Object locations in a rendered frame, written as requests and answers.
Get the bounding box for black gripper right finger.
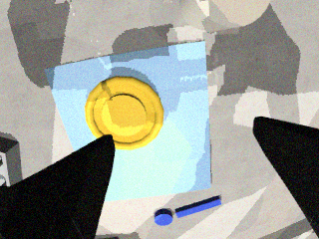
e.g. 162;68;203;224
252;116;319;238

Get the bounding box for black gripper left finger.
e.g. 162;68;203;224
0;134;116;239

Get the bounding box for light blue square mat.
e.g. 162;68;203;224
44;41;211;202

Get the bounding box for grey dish rack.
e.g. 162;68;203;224
0;136;23;186

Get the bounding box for yellow plate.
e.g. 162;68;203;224
85;76;164;150

